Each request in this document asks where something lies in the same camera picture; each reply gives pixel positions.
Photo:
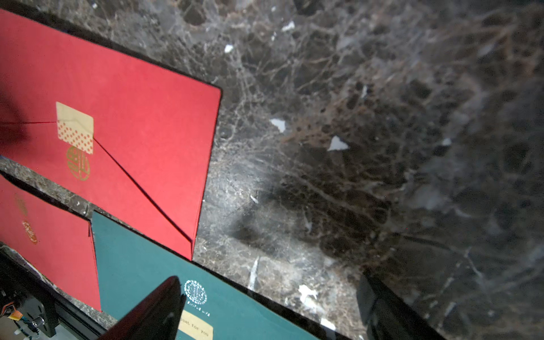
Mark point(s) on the red envelope two gold seals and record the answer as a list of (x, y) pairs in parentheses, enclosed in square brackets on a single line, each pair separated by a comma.
[(56, 242)]

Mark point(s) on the green envelope with cream label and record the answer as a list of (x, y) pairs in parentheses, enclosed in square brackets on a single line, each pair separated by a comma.
[(130, 267)]

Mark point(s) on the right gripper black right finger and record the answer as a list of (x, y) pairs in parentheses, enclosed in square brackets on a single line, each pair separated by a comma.
[(386, 316)]

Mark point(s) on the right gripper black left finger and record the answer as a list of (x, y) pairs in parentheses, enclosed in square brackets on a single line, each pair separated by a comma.
[(156, 317)]

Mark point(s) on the black aluminium front rail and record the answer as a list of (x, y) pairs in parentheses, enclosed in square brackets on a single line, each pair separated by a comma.
[(36, 310)]

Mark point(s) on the red envelope with gold sticker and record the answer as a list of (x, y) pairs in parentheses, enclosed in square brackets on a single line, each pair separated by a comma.
[(133, 138)]

